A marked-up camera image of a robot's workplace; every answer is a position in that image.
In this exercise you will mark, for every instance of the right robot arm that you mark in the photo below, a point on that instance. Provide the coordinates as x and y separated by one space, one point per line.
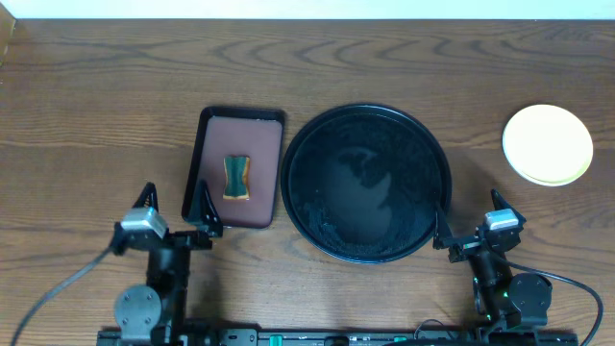
508 301

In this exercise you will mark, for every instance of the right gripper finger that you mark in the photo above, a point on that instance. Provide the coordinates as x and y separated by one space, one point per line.
442 237
500 203

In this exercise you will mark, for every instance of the light green plate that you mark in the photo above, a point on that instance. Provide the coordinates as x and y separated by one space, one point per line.
548 167

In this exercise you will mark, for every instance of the green orange sponge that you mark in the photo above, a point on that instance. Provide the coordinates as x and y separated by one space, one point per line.
237 178

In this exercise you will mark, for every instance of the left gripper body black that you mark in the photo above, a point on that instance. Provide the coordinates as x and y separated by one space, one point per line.
178 240

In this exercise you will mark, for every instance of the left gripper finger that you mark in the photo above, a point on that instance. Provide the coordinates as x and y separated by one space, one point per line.
148 197
202 213

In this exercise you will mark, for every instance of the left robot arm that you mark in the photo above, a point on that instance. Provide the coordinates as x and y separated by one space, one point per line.
154 313

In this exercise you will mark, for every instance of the rectangular black brown tray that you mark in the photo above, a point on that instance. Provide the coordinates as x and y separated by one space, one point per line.
225 131

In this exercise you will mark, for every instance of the yellow plate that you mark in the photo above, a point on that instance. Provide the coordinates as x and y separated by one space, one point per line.
546 126

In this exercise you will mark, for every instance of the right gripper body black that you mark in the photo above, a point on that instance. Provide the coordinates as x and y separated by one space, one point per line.
463 249

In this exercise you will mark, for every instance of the round black tray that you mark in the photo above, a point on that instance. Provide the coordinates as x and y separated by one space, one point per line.
364 183

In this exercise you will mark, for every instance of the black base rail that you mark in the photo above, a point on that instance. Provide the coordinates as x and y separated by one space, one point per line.
251 337

